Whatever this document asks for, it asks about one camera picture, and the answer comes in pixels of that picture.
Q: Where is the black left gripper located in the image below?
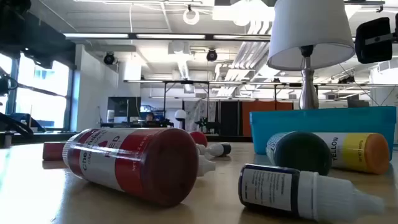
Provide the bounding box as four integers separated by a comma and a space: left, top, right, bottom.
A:
0, 12, 75, 68

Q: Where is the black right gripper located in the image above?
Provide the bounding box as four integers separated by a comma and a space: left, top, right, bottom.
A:
354, 17, 393, 65

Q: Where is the teal plastic bin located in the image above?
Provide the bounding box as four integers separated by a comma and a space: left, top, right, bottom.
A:
249, 106, 397, 161

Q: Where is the large yellow food coloring bottle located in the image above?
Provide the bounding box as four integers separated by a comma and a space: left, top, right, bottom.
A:
313, 132, 391, 175

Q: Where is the red-orange food coloring bottle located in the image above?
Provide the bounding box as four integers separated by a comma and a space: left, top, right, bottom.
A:
42, 141, 67, 162

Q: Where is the large green food coloring bottle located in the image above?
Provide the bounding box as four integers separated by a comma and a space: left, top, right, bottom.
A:
266, 130, 333, 176

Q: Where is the large red food coloring bottle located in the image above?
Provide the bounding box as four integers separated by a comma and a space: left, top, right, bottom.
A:
62, 127, 200, 208

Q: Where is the small dark blue dropper bottle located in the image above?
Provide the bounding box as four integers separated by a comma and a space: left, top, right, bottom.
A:
238, 164, 386, 222

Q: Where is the small black dropper bottle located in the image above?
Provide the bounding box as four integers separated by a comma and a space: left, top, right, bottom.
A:
206, 142, 233, 157

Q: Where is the red-tipped food coloring bottle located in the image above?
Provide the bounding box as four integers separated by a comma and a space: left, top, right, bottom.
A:
188, 130, 208, 147

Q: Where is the table lamp with white shade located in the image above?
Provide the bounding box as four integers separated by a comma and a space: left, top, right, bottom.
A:
267, 0, 356, 110

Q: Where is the long ceiling light bar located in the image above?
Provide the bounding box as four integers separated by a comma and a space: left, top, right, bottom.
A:
63, 32, 271, 42

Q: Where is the orange partition panel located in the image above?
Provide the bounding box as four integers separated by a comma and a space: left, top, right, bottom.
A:
241, 101, 294, 137

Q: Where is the black cabinet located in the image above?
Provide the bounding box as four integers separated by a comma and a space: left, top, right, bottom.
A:
220, 101, 241, 136

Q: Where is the white globe lamp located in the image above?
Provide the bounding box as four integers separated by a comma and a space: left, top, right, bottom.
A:
174, 109, 188, 130

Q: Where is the patterned grey curtain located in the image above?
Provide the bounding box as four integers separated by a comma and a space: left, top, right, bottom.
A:
186, 100, 218, 131

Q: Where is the black aluminium table frame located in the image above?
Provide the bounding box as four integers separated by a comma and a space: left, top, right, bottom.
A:
0, 111, 35, 149

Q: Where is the white ceiling ring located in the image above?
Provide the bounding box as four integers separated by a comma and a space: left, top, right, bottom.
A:
182, 7, 201, 26

